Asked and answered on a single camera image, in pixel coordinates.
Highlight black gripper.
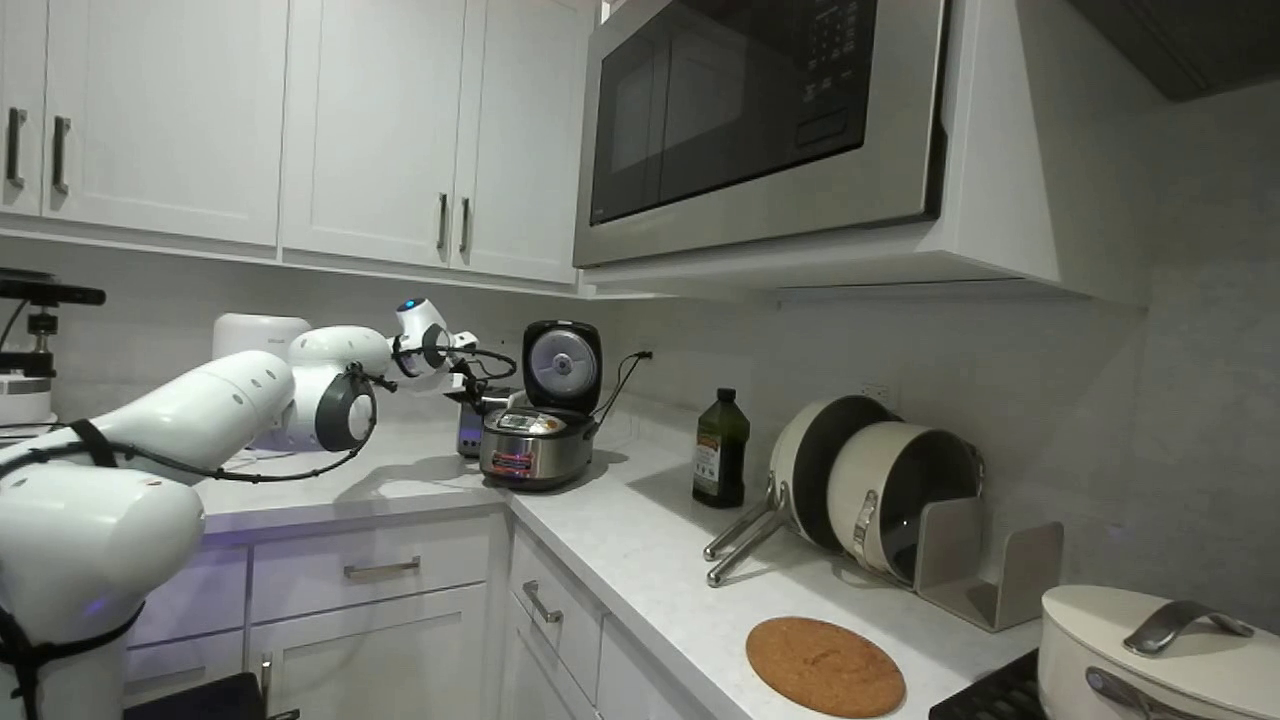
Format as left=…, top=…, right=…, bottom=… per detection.
left=443, top=332, right=493, bottom=407

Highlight silver toaster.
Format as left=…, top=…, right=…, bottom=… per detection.
left=454, top=403, right=482, bottom=461

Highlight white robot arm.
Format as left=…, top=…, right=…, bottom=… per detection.
left=0, top=300, right=481, bottom=720

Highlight silver rice cooker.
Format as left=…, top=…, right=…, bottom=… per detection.
left=481, top=319, right=605, bottom=492

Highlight white cylindrical appliance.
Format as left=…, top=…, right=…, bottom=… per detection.
left=210, top=311, right=309, bottom=355

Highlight white upper kitchen cabinets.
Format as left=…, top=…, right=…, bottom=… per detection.
left=0, top=0, right=594, bottom=291

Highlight white lower cabinets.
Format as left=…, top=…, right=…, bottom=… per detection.
left=126, top=511, right=712, bottom=720

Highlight dark olive oil bottle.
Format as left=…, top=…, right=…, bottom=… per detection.
left=690, top=386, right=749, bottom=508

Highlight stainless steel microwave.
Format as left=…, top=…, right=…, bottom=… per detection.
left=577, top=0, right=953, bottom=268

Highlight cream frying pan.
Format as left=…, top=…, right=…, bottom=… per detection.
left=702, top=395, right=889, bottom=566

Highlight cream saucepan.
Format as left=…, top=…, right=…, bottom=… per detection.
left=702, top=418, right=989, bottom=592

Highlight cork trivet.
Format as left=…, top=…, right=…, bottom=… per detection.
left=744, top=616, right=909, bottom=714

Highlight beige pan rack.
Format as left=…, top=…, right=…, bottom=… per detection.
left=910, top=501, right=1065, bottom=631

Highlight cream pot with lid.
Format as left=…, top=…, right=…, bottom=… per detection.
left=1036, top=583, right=1280, bottom=720

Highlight black camera stand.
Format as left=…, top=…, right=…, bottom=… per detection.
left=0, top=268, right=103, bottom=428

